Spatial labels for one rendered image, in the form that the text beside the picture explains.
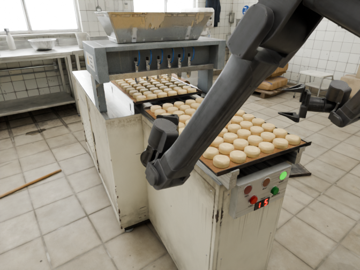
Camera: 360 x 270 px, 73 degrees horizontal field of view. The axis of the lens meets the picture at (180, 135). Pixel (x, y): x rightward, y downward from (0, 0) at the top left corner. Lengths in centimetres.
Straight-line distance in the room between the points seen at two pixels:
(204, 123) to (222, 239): 60
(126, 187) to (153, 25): 90
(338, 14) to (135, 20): 103
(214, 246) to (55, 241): 119
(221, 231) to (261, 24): 73
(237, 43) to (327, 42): 464
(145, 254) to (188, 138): 126
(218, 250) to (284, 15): 83
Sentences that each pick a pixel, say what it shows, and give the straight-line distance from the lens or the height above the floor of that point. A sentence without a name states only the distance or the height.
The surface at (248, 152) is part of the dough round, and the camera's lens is 81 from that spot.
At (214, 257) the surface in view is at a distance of 103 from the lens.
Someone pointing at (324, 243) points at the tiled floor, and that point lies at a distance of 194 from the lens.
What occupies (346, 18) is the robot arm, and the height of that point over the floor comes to 131.
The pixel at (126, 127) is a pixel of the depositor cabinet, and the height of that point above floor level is 78.
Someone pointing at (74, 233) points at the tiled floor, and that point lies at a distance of 189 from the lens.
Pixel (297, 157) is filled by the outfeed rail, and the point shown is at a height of 87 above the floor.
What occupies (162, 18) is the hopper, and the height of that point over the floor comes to 129.
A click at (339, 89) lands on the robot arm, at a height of 108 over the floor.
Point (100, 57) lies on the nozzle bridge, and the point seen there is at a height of 114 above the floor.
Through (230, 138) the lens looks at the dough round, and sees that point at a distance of 88.
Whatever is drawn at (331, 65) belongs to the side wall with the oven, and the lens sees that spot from 498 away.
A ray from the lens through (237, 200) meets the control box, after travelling 83.
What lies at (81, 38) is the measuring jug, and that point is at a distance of 377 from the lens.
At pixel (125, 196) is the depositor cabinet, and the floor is 33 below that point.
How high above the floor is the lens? 132
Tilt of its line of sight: 26 degrees down
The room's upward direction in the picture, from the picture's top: straight up
